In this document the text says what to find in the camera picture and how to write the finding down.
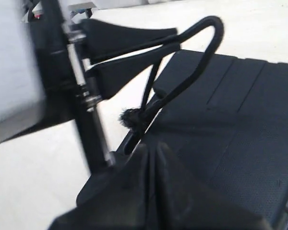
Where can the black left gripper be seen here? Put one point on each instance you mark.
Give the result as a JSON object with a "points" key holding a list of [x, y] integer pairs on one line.
{"points": [[65, 98]]}

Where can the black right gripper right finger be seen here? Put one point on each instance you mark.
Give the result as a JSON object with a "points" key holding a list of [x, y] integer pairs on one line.
{"points": [[184, 203]]}

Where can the black plastic carrying case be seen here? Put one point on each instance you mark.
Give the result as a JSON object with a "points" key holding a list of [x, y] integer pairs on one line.
{"points": [[230, 130]]}

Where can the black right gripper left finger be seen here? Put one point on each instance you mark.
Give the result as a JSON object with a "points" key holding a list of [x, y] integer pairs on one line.
{"points": [[126, 203]]}

